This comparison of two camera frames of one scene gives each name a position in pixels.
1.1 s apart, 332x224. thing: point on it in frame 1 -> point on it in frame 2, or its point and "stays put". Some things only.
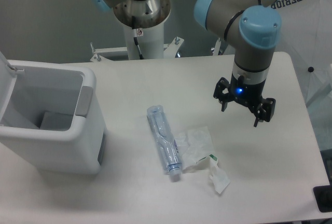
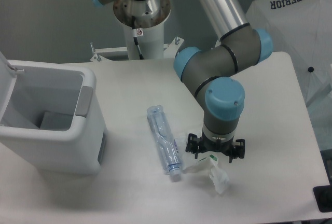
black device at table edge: (323, 196) stays put
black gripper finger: (223, 98) -> (193, 144)
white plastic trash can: (51, 118) stays put
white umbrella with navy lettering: (306, 40) stays put
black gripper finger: (264, 111) -> (239, 150)
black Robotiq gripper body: (246, 93) -> (206, 146)
